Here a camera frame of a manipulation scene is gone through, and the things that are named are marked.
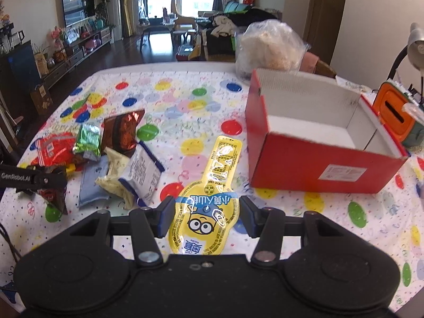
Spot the green foil snack packet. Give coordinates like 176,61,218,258
73,123,101,161

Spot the long tv cabinet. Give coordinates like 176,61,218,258
42,27,112,90

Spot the white blue snack packet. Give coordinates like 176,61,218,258
118,141,165,207

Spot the light blue snack packet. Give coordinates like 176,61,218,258
78,155,110,207

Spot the grey desk lamp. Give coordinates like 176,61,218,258
387,22,424,80

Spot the red snack bag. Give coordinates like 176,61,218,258
34,132,77,167

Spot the pale yellow snack packet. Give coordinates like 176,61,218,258
95,147,134,210

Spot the clear bag of snacks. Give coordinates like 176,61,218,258
235,19,310,81

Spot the dark sofa with clothes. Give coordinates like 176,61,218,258
200,7,278,62

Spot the orange green tissue box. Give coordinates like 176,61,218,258
373,79,423,148

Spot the colourful polka dot tablecloth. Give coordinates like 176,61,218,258
1,71,423,310

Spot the brown paper bag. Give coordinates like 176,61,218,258
30,85,53,116

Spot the dark triangular snack packet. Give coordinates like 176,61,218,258
30,165,68,215

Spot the dark blue cabinet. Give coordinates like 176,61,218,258
0,41,42,121

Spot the brown foil snack packet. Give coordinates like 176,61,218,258
101,109,145,157

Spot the yellow minion snack pouch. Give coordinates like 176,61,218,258
168,136,243,255

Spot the white standing air conditioner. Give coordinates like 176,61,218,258
107,0,123,41

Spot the wall television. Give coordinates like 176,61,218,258
62,0,96,27

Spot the red cardboard box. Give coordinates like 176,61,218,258
245,68,408,194

